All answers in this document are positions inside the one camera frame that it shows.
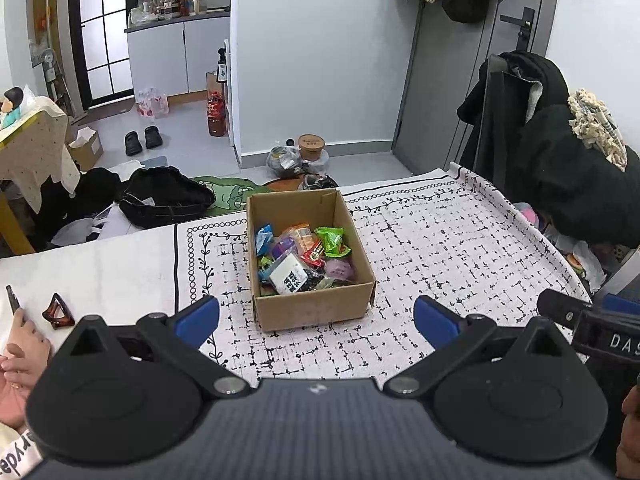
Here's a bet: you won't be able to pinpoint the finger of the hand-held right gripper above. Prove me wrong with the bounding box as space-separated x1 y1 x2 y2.
537 287 597 332
602 293 640 313

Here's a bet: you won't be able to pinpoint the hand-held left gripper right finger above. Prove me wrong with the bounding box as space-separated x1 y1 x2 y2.
382 295 573 401

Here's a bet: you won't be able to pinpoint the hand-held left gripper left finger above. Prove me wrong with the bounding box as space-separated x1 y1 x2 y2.
64 295 253 401

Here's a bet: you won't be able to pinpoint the blue snack packet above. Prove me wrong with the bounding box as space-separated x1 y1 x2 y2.
254 223 275 256

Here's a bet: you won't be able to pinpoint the white and black snack packet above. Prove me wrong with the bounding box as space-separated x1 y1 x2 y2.
268 251 321 295

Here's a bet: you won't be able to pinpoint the long purple snack packet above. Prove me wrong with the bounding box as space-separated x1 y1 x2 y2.
269 234 296 261

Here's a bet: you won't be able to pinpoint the pale purple snack packet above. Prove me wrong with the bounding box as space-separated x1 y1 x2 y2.
323 255 357 281

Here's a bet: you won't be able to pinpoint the brown cardboard box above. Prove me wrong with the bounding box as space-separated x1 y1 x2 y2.
245 188 377 334

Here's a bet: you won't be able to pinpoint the light green snack packet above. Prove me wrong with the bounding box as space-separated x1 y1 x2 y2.
314 226 352 257

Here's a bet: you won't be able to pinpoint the clear orange red snack packet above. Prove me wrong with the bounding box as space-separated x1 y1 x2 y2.
283 223 315 251

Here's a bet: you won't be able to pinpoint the person's right forearm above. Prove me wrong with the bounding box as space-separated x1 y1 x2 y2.
615 435 640 480

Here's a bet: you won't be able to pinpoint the person's right hand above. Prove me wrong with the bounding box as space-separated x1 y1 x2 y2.
621 383 640 416

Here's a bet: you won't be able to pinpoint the white plastic bag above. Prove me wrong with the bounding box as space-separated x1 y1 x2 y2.
572 239 606 294

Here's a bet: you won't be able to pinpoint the black coat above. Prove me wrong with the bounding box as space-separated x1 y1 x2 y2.
457 51 640 249

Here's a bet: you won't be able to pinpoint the green frog rug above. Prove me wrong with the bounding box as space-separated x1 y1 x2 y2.
189 174 292 197

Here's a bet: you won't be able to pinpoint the brown hair clip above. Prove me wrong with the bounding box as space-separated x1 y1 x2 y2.
40 293 76 330

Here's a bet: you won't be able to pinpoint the white papers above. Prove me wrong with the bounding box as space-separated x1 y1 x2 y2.
52 204 132 247

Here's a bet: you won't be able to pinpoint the pile of black clothes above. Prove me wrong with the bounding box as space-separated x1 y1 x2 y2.
37 167 122 247

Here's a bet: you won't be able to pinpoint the beige knitted scarf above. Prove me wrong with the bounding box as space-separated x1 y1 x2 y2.
567 88 629 171

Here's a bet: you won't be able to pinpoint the dark shoe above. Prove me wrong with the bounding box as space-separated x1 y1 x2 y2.
299 173 339 191

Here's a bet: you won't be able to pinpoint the black pen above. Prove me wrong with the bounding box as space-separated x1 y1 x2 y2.
5 284 24 317

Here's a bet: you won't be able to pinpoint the cardboard box with tissue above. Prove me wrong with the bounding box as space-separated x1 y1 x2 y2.
64 127 105 171

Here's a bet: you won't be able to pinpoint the red cooking oil bottle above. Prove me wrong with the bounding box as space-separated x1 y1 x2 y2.
206 90 227 137

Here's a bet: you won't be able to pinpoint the brown lidded tub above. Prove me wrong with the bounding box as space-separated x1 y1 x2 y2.
297 133 326 161

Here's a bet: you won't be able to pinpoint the pink plastic bag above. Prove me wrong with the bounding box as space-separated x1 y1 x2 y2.
135 87 170 120

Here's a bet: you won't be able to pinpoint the white dotted cloth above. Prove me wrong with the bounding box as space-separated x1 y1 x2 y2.
0 97 82 214

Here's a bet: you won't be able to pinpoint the grey door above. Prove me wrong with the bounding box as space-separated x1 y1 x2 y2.
391 0 562 177

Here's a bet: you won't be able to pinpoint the grey kitchen cabinet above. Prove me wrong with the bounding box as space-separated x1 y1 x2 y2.
124 9 234 99

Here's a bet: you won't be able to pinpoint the black haired figurine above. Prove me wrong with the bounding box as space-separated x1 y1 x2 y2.
0 86 27 129

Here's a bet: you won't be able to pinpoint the black framed glass door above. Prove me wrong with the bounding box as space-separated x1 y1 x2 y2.
66 0 134 107

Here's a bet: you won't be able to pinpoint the small standing fan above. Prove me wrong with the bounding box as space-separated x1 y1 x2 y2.
29 47 57 84

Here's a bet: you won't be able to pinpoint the cluster of kitchen bottles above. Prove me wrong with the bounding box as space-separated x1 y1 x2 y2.
127 0 212 24

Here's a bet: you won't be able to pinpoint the black door handle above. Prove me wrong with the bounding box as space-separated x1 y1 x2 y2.
499 7 537 44

